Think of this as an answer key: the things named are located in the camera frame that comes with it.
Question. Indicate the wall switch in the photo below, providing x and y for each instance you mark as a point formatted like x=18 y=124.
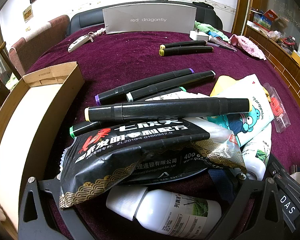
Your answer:
x=27 y=28

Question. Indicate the grey shoe box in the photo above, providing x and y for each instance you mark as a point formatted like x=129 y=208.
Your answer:
x=150 y=17

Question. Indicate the wooden counter cabinet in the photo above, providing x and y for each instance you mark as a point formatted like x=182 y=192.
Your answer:
x=277 y=55

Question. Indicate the blue cartoon tissue pack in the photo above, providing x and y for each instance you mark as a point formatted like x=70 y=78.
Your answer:
x=250 y=107

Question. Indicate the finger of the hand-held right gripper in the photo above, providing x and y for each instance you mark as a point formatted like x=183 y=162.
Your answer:
x=277 y=170

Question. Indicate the white paper receipt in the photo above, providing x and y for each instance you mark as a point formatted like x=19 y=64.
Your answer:
x=190 y=96

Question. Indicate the white square adapter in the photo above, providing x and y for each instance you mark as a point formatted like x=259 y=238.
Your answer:
x=299 y=178

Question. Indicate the white car key remote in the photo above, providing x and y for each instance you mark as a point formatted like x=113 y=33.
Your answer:
x=77 y=42

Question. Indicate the black leather sofa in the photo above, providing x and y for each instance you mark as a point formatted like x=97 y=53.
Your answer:
x=87 y=18

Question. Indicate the white bottle green label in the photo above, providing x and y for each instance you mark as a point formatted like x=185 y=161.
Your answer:
x=256 y=155
x=165 y=212

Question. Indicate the shiny foil packet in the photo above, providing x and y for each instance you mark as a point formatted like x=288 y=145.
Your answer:
x=222 y=43

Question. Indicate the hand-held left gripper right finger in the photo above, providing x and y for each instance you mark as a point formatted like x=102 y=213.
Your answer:
x=221 y=182

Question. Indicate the yellow box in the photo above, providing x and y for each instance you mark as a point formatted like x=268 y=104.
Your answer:
x=297 y=59

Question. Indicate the black marker mint cap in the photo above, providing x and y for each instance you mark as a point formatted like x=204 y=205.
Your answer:
x=177 y=82
x=165 y=92

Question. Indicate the yellow packet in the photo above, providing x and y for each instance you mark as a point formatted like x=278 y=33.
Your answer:
x=225 y=85

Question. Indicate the shallow cardboard box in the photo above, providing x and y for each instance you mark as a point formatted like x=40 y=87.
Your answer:
x=27 y=130

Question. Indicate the black marker pale yellow cap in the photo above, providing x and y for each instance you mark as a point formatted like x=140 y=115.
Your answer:
x=165 y=110

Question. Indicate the black snack packet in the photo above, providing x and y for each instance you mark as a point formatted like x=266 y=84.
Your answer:
x=115 y=155

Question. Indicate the yellow wall plaque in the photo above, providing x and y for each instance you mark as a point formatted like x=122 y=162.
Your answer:
x=27 y=12

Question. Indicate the white plug charger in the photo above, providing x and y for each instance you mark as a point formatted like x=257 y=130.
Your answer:
x=198 y=35

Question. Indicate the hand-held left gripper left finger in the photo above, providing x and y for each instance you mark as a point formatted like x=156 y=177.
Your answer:
x=47 y=186

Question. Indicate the black marker purple cap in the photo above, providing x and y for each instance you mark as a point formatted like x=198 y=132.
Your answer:
x=140 y=85

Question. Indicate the brown armchair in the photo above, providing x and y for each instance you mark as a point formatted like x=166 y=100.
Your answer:
x=40 y=37

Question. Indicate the small blue object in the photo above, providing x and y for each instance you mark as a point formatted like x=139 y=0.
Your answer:
x=211 y=33

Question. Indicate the black marker green cap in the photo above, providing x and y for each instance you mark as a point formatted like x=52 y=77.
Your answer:
x=82 y=128

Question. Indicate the green cloth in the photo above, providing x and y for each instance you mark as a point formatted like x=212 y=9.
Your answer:
x=202 y=27

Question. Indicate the colourful cardboard boxes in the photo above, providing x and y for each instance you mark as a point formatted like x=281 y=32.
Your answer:
x=265 y=18

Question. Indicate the black marker olive yellow cap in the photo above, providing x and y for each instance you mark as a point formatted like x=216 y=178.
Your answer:
x=185 y=43
x=187 y=50

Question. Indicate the clear plastic box red insert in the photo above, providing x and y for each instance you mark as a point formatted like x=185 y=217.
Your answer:
x=276 y=107

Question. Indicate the pink cloth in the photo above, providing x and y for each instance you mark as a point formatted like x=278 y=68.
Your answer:
x=247 y=45

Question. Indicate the wooden door frame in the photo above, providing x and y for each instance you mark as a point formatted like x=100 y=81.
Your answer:
x=242 y=5

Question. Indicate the green patterned cushion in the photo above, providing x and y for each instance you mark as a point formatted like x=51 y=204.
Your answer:
x=12 y=82

